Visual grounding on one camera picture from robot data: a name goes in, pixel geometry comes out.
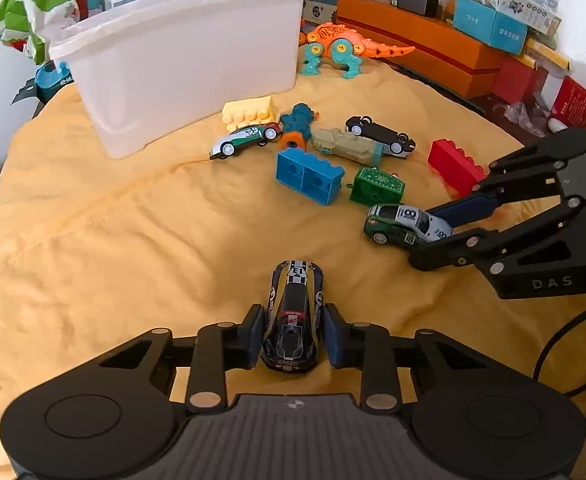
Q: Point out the blue building brick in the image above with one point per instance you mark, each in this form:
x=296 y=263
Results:
x=310 y=176

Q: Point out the orange teal toy dinosaur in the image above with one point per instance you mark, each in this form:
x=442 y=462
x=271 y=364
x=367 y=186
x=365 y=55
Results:
x=344 y=47

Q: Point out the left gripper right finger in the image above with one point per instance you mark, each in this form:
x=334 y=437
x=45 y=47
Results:
x=367 y=348

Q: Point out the green white number car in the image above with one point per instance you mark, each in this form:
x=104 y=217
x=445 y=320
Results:
x=404 y=226

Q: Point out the orange box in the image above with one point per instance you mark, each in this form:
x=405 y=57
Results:
x=442 y=54

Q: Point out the teal toy figure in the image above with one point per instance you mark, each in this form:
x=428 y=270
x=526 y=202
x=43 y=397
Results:
x=296 y=131

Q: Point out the white plastic bin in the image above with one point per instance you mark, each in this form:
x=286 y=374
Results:
x=151 y=67

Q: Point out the green studded toy block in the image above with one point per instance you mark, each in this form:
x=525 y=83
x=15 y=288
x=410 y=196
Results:
x=372 y=186

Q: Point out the green white plastic bag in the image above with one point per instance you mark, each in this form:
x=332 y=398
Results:
x=29 y=26

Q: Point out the light blue box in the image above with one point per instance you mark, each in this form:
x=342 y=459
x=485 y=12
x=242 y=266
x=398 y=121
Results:
x=491 y=27

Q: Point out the khaki toy truck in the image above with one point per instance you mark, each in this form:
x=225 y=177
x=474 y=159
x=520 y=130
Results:
x=348 y=146

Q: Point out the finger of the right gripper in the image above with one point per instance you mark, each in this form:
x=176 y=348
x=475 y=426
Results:
x=453 y=249
x=468 y=209

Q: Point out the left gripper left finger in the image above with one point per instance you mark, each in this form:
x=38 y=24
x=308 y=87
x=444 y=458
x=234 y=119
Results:
x=218 y=348

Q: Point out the green white toy car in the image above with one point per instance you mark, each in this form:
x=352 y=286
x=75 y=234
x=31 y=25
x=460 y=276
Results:
x=243 y=138

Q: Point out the yellow building brick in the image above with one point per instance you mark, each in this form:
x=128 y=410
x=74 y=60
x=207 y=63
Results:
x=249 y=112

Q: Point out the large red building brick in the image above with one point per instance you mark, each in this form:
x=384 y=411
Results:
x=455 y=167

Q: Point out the black upside-down toy car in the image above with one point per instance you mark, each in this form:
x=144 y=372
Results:
x=394 y=143

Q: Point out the black gold race car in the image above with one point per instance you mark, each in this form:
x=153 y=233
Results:
x=294 y=317

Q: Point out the red box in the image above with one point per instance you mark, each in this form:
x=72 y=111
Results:
x=569 y=106

